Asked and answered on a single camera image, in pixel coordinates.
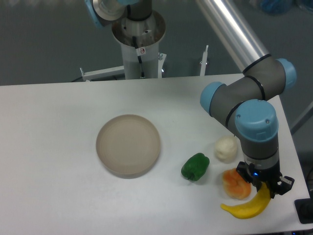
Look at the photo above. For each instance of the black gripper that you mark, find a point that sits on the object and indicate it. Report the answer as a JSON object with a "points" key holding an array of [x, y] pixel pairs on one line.
{"points": [[276, 183]]}

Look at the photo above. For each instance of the yellow toy banana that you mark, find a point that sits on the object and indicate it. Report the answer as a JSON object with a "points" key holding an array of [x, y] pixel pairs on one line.
{"points": [[252, 208]]}

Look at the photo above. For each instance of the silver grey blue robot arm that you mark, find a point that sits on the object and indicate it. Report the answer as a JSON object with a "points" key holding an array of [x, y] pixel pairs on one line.
{"points": [[242, 107]]}

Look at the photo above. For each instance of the orange peeled toy fruit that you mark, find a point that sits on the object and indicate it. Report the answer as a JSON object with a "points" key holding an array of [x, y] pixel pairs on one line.
{"points": [[234, 185]]}

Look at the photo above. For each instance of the white toy garlic bulb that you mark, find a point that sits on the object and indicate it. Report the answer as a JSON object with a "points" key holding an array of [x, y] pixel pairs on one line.
{"points": [[225, 149]]}

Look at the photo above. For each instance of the black device at table edge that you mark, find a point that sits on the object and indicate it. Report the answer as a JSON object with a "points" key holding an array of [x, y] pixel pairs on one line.
{"points": [[304, 208]]}

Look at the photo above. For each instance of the green toy bell pepper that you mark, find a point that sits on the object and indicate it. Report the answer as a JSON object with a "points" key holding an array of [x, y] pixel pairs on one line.
{"points": [[195, 167]]}

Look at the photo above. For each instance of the beige round plate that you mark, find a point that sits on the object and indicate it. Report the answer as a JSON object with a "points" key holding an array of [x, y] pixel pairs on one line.
{"points": [[128, 145]]}

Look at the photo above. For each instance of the blue plastic bag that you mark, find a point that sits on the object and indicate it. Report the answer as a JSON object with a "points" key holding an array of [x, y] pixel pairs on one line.
{"points": [[275, 7]]}

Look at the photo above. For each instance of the grey metal frame leg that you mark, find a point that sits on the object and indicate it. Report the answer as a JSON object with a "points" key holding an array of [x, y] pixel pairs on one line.
{"points": [[302, 119]]}

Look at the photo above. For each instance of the white metal bracket right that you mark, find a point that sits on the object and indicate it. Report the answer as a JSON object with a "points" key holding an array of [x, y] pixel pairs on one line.
{"points": [[204, 61]]}

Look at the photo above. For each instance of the white metal bracket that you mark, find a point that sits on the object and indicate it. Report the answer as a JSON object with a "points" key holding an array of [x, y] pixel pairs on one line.
{"points": [[101, 74], [204, 61]]}

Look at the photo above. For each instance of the white metal bracket left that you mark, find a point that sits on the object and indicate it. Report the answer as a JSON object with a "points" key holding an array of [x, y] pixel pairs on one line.
{"points": [[101, 74]]}

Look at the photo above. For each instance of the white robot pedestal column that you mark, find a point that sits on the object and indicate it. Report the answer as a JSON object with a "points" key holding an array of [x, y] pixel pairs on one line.
{"points": [[139, 41]]}

